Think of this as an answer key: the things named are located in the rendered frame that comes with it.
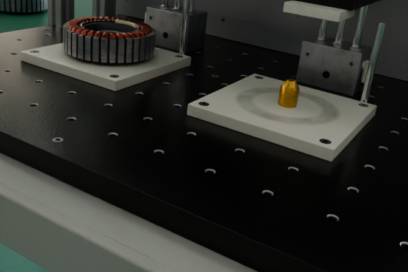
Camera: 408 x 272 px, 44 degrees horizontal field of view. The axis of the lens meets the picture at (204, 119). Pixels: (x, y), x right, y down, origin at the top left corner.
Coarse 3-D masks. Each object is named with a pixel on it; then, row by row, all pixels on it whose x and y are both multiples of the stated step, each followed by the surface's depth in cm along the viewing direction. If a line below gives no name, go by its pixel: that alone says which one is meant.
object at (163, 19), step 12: (156, 12) 72; (168, 12) 71; (180, 12) 71; (192, 12) 72; (204, 12) 73; (156, 24) 73; (168, 24) 72; (180, 24) 71; (192, 24) 71; (204, 24) 74; (156, 36) 74; (168, 36) 72; (192, 36) 72; (204, 36) 75; (168, 48) 73; (192, 48) 73
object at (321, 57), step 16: (304, 48) 62; (320, 48) 61; (336, 48) 60; (352, 48) 61; (368, 48) 62; (304, 64) 63; (320, 64) 62; (336, 64) 61; (352, 64) 60; (304, 80) 63; (320, 80) 62; (336, 80) 61; (352, 80) 60; (352, 96) 61
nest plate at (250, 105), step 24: (216, 96) 52; (240, 96) 53; (264, 96) 54; (312, 96) 56; (336, 96) 56; (216, 120) 48; (240, 120) 47; (264, 120) 47; (288, 120) 48; (312, 120) 49; (336, 120) 49; (360, 120) 50; (288, 144) 45; (312, 144) 44; (336, 144) 44
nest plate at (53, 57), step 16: (48, 48) 63; (48, 64) 59; (64, 64) 57; (80, 64) 58; (96, 64) 59; (128, 64) 60; (144, 64) 60; (160, 64) 61; (176, 64) 63; (96, 80) 55; (112, 80) 54; (128, 80) 56; (144, 80) 58
